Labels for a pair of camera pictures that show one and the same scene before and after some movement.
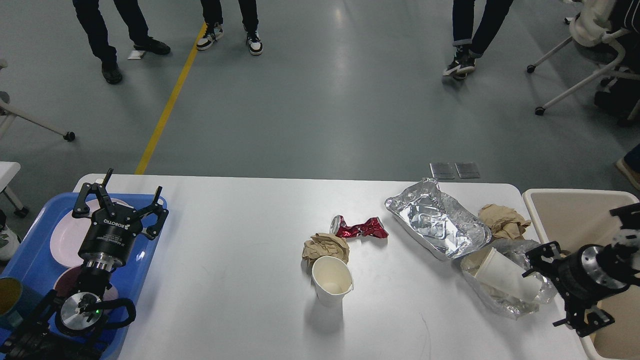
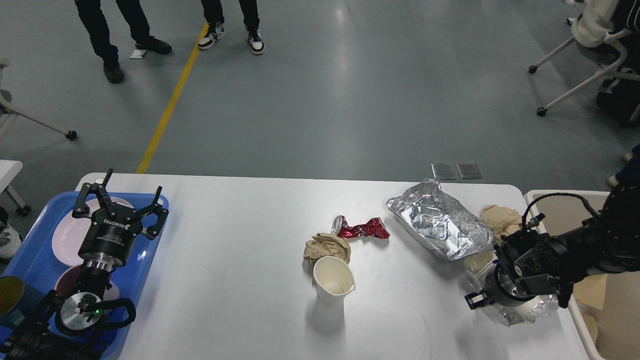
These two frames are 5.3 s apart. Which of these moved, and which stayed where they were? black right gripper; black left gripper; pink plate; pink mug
Moved: black right gripper
Stayed: black left gripper; pink mug; pink plate
